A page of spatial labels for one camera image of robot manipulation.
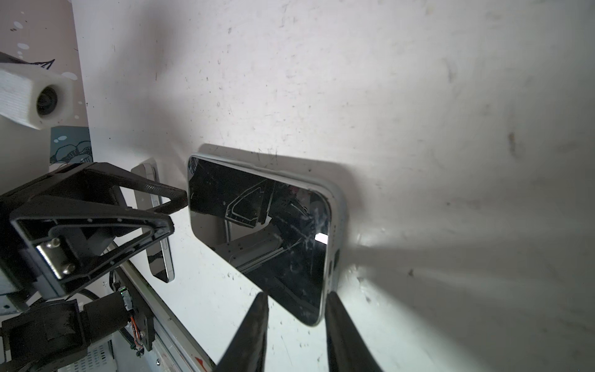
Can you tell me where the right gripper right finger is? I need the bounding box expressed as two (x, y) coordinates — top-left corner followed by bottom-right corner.
(325, 291), (382, 372)

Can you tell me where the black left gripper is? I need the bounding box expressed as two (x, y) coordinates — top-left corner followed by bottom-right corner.
(1, 162), (188, 307)

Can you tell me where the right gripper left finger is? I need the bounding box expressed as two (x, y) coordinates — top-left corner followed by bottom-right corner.
(214, 292), (269, 372)

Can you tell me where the white phone face down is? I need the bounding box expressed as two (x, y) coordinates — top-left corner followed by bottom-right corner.
(187, 155), (333, 326)

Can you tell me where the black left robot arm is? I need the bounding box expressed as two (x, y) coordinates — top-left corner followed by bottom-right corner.
(1, 163), (187, 371)

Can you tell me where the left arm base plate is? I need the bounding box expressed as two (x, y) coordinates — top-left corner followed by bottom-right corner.
(109, 268), (155, 357)

